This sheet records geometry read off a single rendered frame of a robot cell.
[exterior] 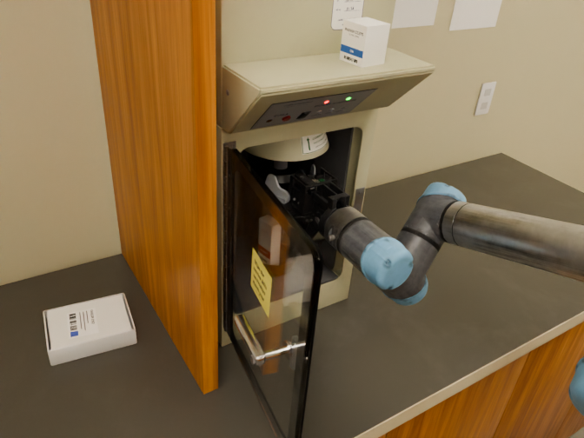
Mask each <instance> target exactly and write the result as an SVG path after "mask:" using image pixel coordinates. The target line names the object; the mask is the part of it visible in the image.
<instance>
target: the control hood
mask: <svg viewBox="0 0 584 438"><path fill-rule="evenodd" d="M339 58H340V53H332V54H323V55H314V56H299V57H290V58H281V59H272V60H264V61H255V62H246V63H230V64H224V66H223V67H222V128H223V129H224V130H226V131H227V132H228V133H229V134H234V133H239V132H243V131H249V130H254V129H251V127H252V126H253V125H254V124H255V123H256V122H257V120H258V119H259V118H260V117H261V116H262V115H263V113H264V112H265V111H266V110H267V109H268V108H269V106H270V105H271V104H273V103H284V102H290V101H296V100H302V99H308V98H314V97H320V96H331V95H337V94H342V93H349V92H355V91H361V90H371V89H377V90H376V91H375V92H373V93H372V94H371V95H370V96H368V97H367V98H366V99H365V100H364V101H362V102H361V103H360V104H359V105H357V106H356V107H355V108H354V109H352V110H351V111H350V112H349V113H354V112H359V111H364V110H373V109H379V108H384V107H388V106H390V105H391V104H392V103H394V102H395V101H396V100H398V99H399V98H400V97H402V96H403V95H405V94H406V93H407V92H409V91H410V90H411V89H413V88H414V87H415V86H416V85H417V84H419V83H420V82H421V81H423V80H424V79H425V78H427V77H428V76H430V75H431V74H432V73H433V71H434V70H435V67H434V65H433V64H431V63H427V62H424V61H422V60H420V59H417V58H415V57H412V56H409V55H406V54H404V53H401V52H399V51H397V50H393V49H390V48H387V50H386V56H385V61H384V64H379V65H374V66H368V67H364V68H361V67H358V66H355V65H353V64H351V63H347V62H344V61H343V60H340V59H339ZM349 113H343V114H339V115H344V114H349ZM339 115H334V116H339ZM324 117H329V116H324ZM324 117H318V118H313V119H309V120H314V119H319V118H324ZM304 121H308V120H303V121H298V122H292V123H299V122H304ZM284 124H289V123H284ZM284 124H278V125H273V126H268V127H274V126H279V125H284ZM268 127H262V128H258V129H264V128H268Z"/></svg>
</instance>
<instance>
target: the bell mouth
mask: <svg viewBox="0 0 584 438"><path fill-rule="evenodd" d="M328 148H329V141H328V138H327V135H326V132H325V133H321V134H315V135H311V136H303V137H297V138H293V139H289V140H284V141H279V142H274V143H265V144H261V145H256V146H252V147H248V148H246V149H244V150H245V151H247V152H249V153H250V154H252V155H254V156H258V157H261V158H264V159H269V160H274V161H281V162H298V161H305V160H309V159H313V158H316V157H318V156H320V155H322V154H323V153H325V152H326V151H327V150H328Z"/></svg>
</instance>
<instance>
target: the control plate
mask: <svg viewBox="0 0 584 438"><path fill-rule="evenodd" d="M376 90H377V89H371V90H361V91H355V92H349V93H342V94H337V95H331V96H320V97H314V98H308V99H302V100H296V101H290V102H284V103H273V104H271V105H270V106H269V108H268V109H267V110H266V111H265V112H264V113H263V115H262V116H261V117H260V118H259V119H258V120H257V122H256V123H255V124H254V125H253V126H252V127H251V129H258V128H262V127H268V126H273V125H278V124H284V123H292V122H298V121H303V120H309V119H313V118H318V117H324V116H333V115H339V114H343V113H349V112H350V111H351V110H353V109H354V108H355V107H356V106H357V105H359V104H360V103H361V102H362V101H364V100H365V99H366V98H367V97H368V96H370V95H371V94H372V93H373V92H375V91H376ZM350 96H352V98H351V99H349V100H345V99H346V98H348V97H350ZM327 100H329V102H328V103H323V102H325V101H327ZM342 107H346V108H345V110H344V111H343V110H342V109H341V108H342ZM331 109H334V110H333V111H334V112H333V113H331V112H330V111H329V110H331ZM320 110H321V111H322V112H321V114H320V115H318V114H316V112H317V111H320ZM307 111H311V112H310V113H309V114H308V115H307V116H306V117H305V118H301V119H296V118H297V117H298V116H299V115H300V114H301V113H302V112H307ZM285 116H291V118H290V119H289V120H288V121H285V122H284V121H283V120H282V119H283V118H284V117H285ZM269 119H273V120H272V121H271V122H269V123H266V121H267V120H269Z"/></svg>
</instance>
